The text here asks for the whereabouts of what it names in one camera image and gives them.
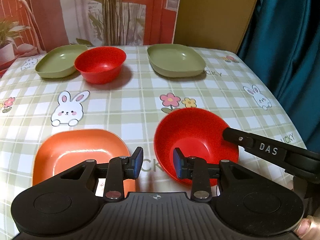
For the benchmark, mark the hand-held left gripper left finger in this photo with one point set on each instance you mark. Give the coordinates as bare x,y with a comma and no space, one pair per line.
138,162

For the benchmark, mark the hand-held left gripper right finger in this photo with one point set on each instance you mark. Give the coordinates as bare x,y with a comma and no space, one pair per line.
178,163

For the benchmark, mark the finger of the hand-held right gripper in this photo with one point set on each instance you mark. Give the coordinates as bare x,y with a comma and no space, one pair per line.
247,141

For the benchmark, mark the red bowl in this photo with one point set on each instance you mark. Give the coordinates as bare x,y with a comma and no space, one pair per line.
190,130
100,62

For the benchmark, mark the orange square plate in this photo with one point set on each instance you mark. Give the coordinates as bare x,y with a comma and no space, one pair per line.
75,150

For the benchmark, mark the green square plate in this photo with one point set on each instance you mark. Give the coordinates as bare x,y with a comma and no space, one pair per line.
55,62
175,57

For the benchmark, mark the person's left hand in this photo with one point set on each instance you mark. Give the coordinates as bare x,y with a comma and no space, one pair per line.
308,227

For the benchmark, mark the green checked rabbit tablecloth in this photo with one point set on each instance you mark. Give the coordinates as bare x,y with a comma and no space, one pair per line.
125,100

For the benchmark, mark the teal curtain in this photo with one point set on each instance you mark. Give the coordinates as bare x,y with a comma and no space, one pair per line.
287,42

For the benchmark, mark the mustard yellow board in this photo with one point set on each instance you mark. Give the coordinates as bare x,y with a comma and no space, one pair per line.
212,12

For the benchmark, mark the wall poster with plants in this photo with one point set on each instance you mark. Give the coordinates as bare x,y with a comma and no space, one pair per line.
75,10

